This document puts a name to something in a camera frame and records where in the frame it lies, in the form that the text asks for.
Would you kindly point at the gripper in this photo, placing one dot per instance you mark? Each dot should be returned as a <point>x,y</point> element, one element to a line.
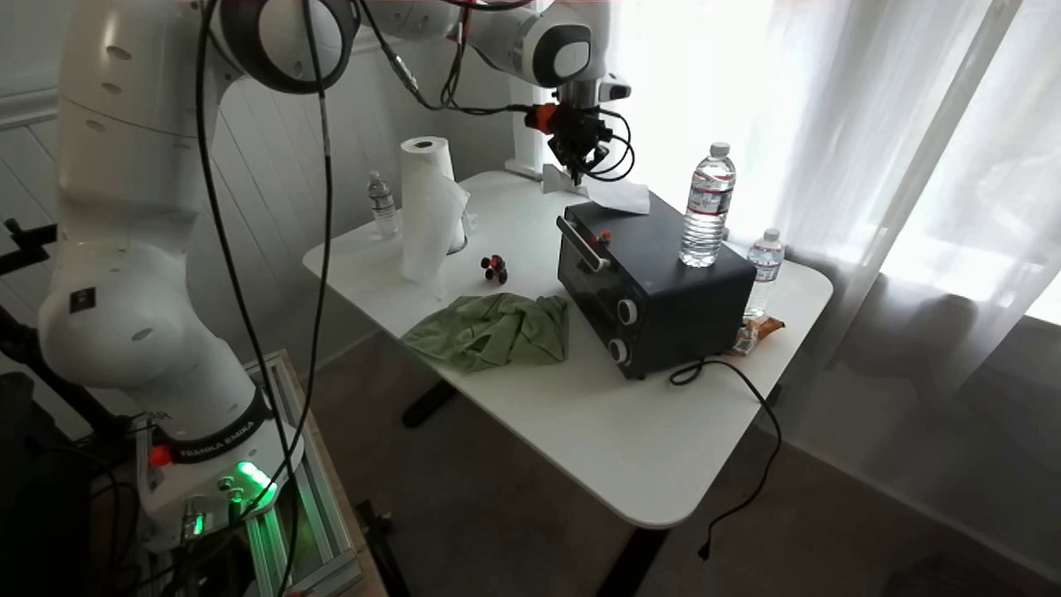
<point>578,133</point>

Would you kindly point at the white paper towel sheet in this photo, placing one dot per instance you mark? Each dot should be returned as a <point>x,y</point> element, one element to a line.
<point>620,197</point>

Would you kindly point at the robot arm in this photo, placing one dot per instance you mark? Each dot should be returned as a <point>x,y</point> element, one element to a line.
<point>124,249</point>

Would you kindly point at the microwave door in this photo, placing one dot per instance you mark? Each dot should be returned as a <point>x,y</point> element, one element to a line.
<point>590,290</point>

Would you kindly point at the microwave knob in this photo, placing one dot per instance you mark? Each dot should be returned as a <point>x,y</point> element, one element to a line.
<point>627,311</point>
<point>618,350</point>

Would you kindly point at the black microwave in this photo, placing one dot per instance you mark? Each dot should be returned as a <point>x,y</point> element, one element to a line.
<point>671,290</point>

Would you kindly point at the paper towel roll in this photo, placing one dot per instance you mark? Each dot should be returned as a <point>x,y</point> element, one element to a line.
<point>427,207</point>

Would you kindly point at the red and black toy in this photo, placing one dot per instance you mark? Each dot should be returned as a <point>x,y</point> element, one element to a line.
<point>495,268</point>

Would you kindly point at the large clear water bottle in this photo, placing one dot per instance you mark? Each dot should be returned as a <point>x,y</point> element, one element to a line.
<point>707,211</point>

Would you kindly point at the green cloth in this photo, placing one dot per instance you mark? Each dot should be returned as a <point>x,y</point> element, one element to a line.
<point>497,332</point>

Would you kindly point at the small clear water bottle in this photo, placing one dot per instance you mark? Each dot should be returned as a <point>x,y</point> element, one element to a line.
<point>382,207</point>
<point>764,274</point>

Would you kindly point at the orange snack packet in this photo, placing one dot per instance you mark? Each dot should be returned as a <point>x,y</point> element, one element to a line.
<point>754,333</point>

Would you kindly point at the white sheer curtain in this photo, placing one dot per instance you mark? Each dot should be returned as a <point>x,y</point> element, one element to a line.
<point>870,207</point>

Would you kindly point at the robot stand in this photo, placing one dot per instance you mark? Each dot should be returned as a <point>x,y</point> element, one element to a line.
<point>319,531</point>

